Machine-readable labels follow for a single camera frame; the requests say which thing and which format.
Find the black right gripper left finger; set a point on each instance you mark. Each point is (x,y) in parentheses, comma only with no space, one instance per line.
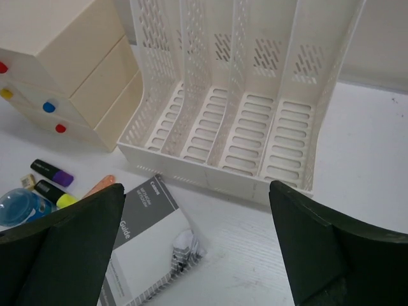
(61,259)

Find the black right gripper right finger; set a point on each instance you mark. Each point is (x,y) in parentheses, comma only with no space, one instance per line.
(333,259)

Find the yellow cap black highlighter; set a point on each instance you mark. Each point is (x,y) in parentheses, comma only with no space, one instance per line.
(54,194)

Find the blue round tape dispenser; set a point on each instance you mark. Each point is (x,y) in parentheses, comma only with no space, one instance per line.
(20,206)

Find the small beige eraser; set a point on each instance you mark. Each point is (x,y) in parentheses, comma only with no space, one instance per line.
(28,182)

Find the purple cap black highlighter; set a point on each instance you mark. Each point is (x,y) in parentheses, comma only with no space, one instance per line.
(52,173)

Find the orange highlighter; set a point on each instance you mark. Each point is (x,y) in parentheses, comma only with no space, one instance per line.
(103,183)

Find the Canon guide booklet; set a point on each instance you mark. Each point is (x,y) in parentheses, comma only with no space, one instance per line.
(154,247)

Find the cream drawer cabinet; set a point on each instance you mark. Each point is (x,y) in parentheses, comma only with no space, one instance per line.
(75,55)

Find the red bottom drawer knob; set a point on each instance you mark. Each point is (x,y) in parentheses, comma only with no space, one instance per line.
(60,128)

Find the red drawer knob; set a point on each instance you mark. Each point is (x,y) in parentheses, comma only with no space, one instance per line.
(60,128)
(3,68)

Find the blue drawer knob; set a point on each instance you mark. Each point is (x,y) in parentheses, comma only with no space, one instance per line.
(48,107)

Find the yellow drawer knob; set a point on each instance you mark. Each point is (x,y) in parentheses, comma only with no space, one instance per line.
(6,94)

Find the white four-slot file organizer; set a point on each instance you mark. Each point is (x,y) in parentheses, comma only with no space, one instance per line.
(235,92)

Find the red top drawer knob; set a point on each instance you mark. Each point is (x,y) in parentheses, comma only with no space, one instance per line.
(3,68)

